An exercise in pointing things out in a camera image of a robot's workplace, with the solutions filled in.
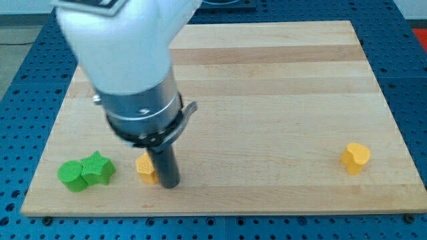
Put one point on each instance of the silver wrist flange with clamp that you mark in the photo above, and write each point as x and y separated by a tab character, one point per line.
153	118

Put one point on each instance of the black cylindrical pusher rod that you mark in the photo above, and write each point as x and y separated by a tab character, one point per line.
165	166

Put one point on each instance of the yellow hexagon block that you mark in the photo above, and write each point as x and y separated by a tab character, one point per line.
145	169

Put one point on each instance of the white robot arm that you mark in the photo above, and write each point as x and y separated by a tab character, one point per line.
123	47

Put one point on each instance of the green star block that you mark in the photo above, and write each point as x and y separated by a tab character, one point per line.
97	169

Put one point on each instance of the green cylinder block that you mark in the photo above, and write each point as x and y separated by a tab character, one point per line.
69	174

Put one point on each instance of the wooden board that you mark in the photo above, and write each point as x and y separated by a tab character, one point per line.
277	103

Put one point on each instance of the yellow heart block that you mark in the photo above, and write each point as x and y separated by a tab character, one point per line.
354	157

